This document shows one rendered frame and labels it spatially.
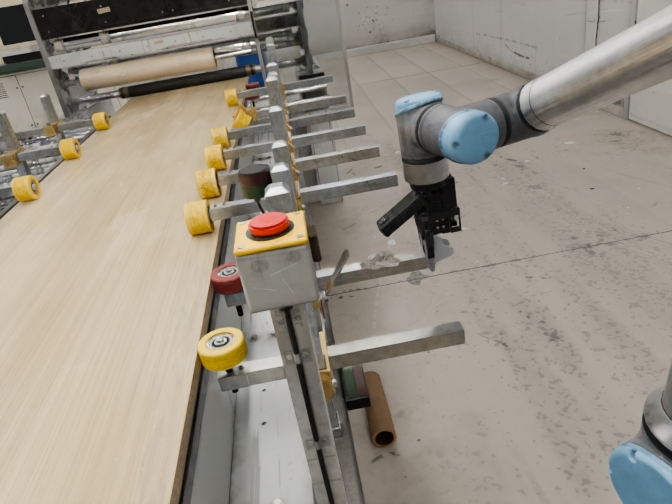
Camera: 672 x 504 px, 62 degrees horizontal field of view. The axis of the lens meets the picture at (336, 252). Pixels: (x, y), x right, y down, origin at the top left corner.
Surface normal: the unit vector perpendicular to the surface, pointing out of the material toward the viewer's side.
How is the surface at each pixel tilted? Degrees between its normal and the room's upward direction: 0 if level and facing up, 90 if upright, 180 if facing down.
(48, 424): 0
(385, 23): 90
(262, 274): 90
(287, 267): 90
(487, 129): 89
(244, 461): 0
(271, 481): 0
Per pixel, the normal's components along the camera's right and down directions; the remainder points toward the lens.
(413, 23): 0.11, 0.44
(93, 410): -0.15, -0.88
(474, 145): 0.33, 0.37
